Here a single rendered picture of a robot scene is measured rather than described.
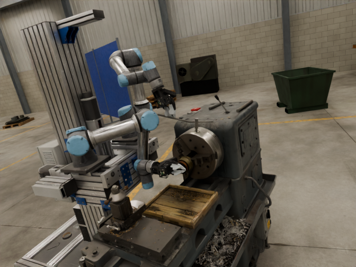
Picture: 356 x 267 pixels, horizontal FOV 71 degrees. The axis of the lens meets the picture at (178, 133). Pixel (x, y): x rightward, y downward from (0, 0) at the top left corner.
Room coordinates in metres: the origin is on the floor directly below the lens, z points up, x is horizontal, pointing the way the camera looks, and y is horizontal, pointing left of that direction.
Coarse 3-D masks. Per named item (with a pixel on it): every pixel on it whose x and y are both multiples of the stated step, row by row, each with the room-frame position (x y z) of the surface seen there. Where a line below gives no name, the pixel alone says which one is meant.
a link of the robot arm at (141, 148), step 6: (144, 108) 1.58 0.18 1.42; (138, 132) 1.59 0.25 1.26; (144, 132) 1.58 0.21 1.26; (138, 138) 1.59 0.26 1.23; (144, 138) 1.58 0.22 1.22; (138, 144) 1.59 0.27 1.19; (144, 144) 1.57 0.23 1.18; (138, 150) 1.58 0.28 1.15; (144, 150) 1.57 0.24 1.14; (138, 156) 1.58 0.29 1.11; (144, 156) 1.57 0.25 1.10; (138, 174) 1.54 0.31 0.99
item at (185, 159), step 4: (184, 156) 1.38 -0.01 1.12; (180, 160) 1.36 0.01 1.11; (184, 160) 1.35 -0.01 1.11; (188, 160) 1.36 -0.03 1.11; (184, 164) 1.33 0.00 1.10; (188, 164) 1.34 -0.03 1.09; (192, 164) 1.36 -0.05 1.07; (180, 168) 1.38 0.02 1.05; (188, 168) 1.34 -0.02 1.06; (184, 172) 1.33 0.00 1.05
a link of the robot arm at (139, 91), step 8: (136, 48) 1.95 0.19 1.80; (128, 56) 1.90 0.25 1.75; (136, 56) 1.92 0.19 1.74; (128, 64) 1.91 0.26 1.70; (136, 64) 1.92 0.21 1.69; (136, 88) 1.93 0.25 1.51; (136, 96) 1.94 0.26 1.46; (144, 96) 1.95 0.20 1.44; (136, 104) 1.93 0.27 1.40; (144, 104) 1.93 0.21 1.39
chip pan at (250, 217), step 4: (268, 184) 1.86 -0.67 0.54; (264, 188) 1.82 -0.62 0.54; (268, 188) 1.81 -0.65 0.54; (260, 196) 1.72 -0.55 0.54; (264, 196) 1.71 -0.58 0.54; (256, 200) 1.67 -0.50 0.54; (260, 200) 1.66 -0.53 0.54; (256, 204) 1.62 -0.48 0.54; (260, 204) 1.61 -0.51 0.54; (252, 208) 1.58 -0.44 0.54; (256, 208) 1.57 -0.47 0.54; (252, 212) 1.53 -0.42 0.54; (248, 216) 1.50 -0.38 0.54; (252, 216) 1.49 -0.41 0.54; (248, 220) 1.46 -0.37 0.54; (252, 220) 1.45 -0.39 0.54
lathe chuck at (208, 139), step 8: (184, 136) 1.48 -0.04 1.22; (192, 136) 1.45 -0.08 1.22; (200, 136) 1.42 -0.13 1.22; (208, 136) 1.45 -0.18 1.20; (192, 144) 1.45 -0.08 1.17; (200, 144) 1.42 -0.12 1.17; (208, 144) 1.39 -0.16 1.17; (216, 144) 1.43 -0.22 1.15; (176, 152) 1.53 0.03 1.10; (192, 152) 1.55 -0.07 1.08; (200, 152) 1.43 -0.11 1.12; (208, 152) 1.39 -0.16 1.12; (216, 152) 1.40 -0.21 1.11; (216, 160) 1.37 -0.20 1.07; (200, 168) 1.44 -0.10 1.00; (208, 168) 1.40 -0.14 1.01; (216, 168) 1.42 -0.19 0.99; (192, 176) 1.48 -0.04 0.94; (200, 176) 1.44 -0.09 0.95; (208, 176) 1.41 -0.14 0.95
